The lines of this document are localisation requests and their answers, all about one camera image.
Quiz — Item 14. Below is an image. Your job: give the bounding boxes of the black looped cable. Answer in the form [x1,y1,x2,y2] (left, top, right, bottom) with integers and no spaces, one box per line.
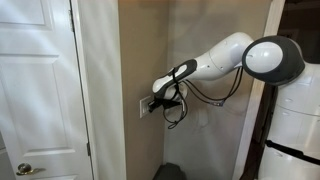
[162,68,189,130]

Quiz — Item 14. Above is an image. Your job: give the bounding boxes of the black strap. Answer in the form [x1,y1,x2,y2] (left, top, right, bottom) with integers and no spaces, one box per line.
[264,139,320,167]

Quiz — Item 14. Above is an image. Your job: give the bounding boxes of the white double switch plate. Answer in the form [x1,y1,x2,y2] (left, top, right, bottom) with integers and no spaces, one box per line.
[138,95,154,120]

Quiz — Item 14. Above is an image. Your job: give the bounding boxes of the white corner trim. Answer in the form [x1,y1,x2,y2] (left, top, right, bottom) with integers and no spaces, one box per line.
[231,0,286,180]

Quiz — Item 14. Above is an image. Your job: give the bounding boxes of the black long cable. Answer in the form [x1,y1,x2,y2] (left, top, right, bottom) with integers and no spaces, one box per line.
[184,65,245,107]

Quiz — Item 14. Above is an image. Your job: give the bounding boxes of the white panel door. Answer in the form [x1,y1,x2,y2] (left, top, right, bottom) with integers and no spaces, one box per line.
[0,0,95,180]

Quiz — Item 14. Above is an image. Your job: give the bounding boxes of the white door frame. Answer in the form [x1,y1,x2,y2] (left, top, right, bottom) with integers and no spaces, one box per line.
[70,0,128,180]

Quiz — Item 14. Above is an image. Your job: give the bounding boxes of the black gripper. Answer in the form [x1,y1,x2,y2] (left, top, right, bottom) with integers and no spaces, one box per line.
[147,96,183,114]

